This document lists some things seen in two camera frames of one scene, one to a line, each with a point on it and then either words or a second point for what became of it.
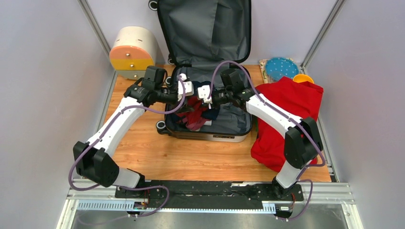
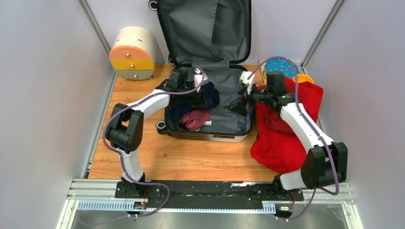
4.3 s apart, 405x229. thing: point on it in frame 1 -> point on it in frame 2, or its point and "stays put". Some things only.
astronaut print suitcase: [201, 38] stays put
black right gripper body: [221, 97] -> [258, 96]
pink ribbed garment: [194, 119] stays put
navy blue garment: [212, 113] -> [177, 104]
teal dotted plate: [277, 67] stays put
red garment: [302, 99] stays put
